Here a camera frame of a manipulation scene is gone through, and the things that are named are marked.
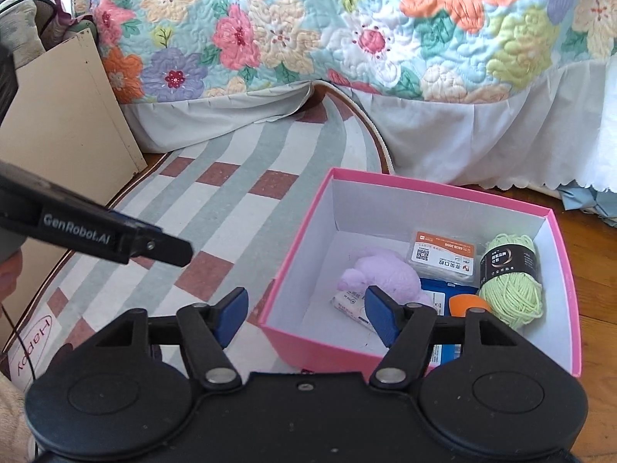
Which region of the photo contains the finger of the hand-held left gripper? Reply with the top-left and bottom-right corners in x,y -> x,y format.
123,223 -> 194,268

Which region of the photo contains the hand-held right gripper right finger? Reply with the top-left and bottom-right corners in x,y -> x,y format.
365,287 -> 526,387

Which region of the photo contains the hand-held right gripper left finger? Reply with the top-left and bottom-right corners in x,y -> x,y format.
95,287 -> 249,390

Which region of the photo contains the white tissue packet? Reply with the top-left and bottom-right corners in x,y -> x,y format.
330,289 -> 378,335

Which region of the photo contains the purple plush toy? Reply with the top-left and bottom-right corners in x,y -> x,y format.
336,246 -> 435,310

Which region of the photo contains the blue wipes packet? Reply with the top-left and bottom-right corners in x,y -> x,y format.
418,277 -> 479,368

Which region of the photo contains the orange makeup sponge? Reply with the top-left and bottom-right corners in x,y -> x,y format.
448,296 -> 492,319

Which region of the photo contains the clear box orange label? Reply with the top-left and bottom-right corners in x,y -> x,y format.
409,230 -> 478,284

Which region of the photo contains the pink storage box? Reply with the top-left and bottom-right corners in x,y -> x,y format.
258,167 -> 583,378

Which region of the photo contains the striped checkered rug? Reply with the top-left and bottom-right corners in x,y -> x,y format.
0,82 -> 393,383

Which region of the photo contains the green yarn skein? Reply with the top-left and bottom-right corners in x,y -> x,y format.
477,233 -> 545,331

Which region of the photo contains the grey cloth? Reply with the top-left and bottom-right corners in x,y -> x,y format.
0,0 -> 46,71

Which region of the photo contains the beige fuzzy cloth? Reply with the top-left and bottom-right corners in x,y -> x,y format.
0,373 -> 37,463

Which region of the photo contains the blue cloth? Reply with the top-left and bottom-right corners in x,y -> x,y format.
559,181 -> 617,228

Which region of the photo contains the floral quilted bedspread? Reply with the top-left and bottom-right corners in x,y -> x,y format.
70,0 -> 617,105

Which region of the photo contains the black cable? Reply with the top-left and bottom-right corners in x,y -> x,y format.
0,299 -> 42,382

